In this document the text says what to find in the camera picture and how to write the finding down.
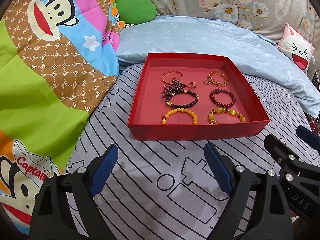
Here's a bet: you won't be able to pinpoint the yellow crystal bead bracelet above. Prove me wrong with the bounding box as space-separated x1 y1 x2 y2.
207 107 247 125

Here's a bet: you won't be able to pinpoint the dark red bead bracelet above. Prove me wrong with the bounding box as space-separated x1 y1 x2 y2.
209 88 237 109

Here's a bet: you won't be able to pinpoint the gold chain bangle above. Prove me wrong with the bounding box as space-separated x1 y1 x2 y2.
206 71 229 87

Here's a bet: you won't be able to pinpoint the dark brown bead bracelet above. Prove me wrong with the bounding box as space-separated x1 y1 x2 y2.
165 89 200 109

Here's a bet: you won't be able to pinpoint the orange yellow bead bracelet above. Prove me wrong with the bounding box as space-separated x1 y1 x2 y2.
160 107 199 126

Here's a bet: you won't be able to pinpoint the purple garnet multi-strand bracelet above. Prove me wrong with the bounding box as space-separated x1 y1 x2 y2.
161 78 187 100

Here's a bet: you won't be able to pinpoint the thin rose gold bangle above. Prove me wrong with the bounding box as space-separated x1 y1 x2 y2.
161 70 184 85

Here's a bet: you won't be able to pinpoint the right hand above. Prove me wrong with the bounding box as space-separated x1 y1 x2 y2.
290 210 299 223

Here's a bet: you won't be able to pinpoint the pink cartoon face pillow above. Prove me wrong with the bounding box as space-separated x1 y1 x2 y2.
276 22 315 74

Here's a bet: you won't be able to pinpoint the light blue pillow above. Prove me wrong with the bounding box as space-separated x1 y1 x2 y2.
116 16 319 118

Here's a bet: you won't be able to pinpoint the striped lavender bed sheet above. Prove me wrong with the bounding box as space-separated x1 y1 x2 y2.
65 64 319 239

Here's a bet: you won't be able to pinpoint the red cardboard tray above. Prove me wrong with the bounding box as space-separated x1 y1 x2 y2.
127 53 270 141

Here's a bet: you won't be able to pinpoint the grey floral quilt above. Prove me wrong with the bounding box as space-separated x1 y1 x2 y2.
150 0 319 78

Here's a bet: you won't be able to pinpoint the cartoon monkey quilt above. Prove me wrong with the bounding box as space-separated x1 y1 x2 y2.
1 0 120 236

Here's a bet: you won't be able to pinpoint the green plush cushion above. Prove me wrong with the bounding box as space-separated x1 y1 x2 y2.
116 0 157 25

